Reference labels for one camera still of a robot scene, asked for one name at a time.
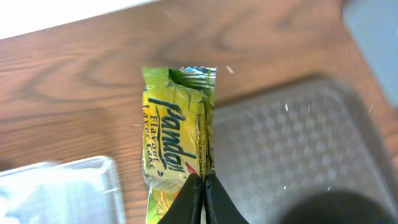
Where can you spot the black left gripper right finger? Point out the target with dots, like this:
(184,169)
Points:
(219,207)

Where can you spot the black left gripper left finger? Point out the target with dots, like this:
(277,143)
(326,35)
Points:
(187,207)

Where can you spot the green yellow snack wrapper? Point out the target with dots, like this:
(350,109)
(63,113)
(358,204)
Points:
(178,111)

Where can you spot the dark blue plate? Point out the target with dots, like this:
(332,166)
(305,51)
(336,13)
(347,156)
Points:
(337,207)

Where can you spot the grey dishwasher rack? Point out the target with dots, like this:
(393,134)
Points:
(373,25)

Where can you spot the clear plastic bin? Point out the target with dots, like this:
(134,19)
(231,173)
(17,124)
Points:
(83,191)

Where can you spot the brown serving tray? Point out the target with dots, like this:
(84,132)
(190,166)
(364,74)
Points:
(302,138)

